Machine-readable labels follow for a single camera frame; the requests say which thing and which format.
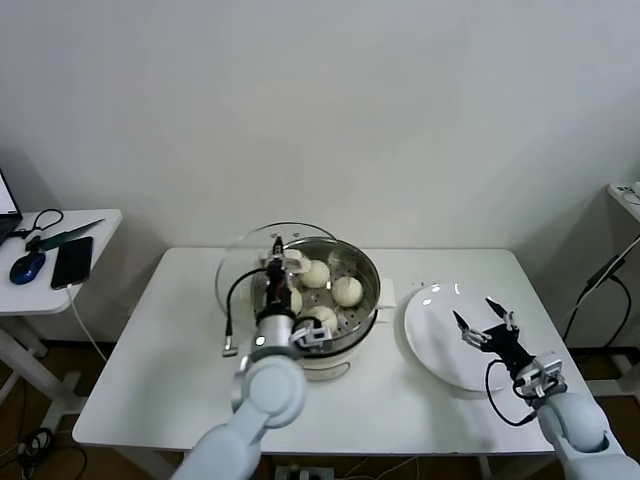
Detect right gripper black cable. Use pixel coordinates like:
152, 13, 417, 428
484, 359, 539, 426

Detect white side desk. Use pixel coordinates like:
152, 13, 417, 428
606, 182, 640, 224

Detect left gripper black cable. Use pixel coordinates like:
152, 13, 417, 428
221, 267, 274, 357

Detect black floor cables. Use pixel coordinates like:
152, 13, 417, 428
17, 427, 89, 476

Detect black laptop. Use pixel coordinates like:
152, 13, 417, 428
0, 167, 24, 246

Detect white power strip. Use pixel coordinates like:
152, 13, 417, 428
274, 464, 335, 480

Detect blue computer mouse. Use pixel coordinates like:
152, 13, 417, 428
9, 251, 47, 286

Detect white electric cooker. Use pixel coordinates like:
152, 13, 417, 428
299, 307, 394, 384

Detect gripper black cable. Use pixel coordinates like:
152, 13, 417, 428
484, 359, 539, 426
221, 267, 274, 357

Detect green blade knife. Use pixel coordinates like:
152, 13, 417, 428
24, 218, 106, 254

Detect black smartphone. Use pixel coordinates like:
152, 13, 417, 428
50, 236, 95, 291

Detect white charging cable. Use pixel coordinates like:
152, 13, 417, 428
65, 285, 109, 364

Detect white round plate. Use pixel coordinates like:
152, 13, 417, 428
397, 282, 526, 394

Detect stainless steel steamer basket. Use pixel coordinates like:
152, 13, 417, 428
249, 237, 396, 346

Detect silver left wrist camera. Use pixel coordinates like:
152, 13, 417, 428
292, 319, 334, 351

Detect white side table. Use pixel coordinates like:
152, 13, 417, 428
0, 208, 124, 441

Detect round glass pot lid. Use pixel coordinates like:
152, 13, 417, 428
215, 221, 351, 341

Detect black power cable with adapter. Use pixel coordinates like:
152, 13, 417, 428
562, 254, 632, 346

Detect black looped cord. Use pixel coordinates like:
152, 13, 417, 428
9, 208, 65, 241

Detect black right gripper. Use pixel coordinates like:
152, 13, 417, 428
452, 297, 537, 379

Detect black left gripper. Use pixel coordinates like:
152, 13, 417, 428
263, 234, 294, 314

